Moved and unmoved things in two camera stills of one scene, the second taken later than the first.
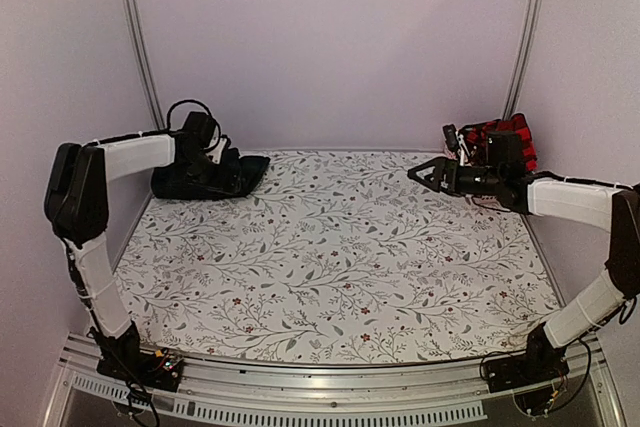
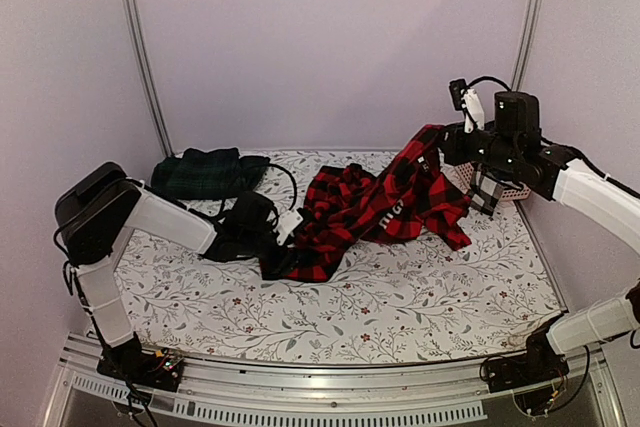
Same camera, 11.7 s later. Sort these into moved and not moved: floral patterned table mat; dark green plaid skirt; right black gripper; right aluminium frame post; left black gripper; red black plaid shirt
Moved: right black gripper; red black plaid shirt; left black gripper
Not moved: floral patterned table mat; dark green plaid skirt; right aluminium frame post
